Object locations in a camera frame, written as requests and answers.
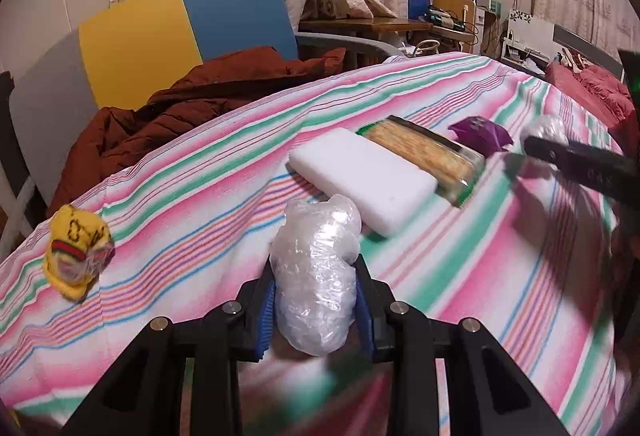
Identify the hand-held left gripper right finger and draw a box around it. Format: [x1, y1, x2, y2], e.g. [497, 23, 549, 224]
[350, 256, 571, 436]

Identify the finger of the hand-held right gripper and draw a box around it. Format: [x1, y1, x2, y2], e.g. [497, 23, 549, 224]
[522, 136, 640, 207]

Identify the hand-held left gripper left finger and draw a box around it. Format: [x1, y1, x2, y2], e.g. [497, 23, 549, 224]
[62, 261, 277, 436]

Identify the clear plastic wrap bundle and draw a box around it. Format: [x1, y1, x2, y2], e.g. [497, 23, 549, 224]
[270, 194, 362, 358]
[520, 115, 571, 151]

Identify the purple snack packet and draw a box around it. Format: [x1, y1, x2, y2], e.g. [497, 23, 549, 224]
[449, 116, 515, 154]

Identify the white foam block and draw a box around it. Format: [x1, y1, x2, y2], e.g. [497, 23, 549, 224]
[288, 127, 438, 237]

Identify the green cracker packet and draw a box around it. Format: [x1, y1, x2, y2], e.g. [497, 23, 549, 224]
[356, 115, 487, 208]

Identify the red blanket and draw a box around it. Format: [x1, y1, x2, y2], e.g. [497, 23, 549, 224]
[545, 60, 638, 127]

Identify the white shelf unit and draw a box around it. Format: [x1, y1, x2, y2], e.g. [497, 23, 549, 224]
[500, 10, 553, 76]

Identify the striped pink green cloth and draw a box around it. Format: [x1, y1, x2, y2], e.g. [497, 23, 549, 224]
[0, 52, 636, 436]

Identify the wooden desk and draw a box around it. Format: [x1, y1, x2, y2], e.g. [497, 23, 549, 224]
[430, 0, 476, 46]

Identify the yellow wrapped toy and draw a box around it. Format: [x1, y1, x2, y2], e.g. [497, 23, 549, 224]
[44, 205, 116, 303]

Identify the brown jacket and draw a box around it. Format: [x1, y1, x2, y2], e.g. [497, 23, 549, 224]
[47, 46, 348, 217]

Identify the blue yellow grey chair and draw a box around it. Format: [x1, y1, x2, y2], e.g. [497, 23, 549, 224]
[0, 0, 403, 261]

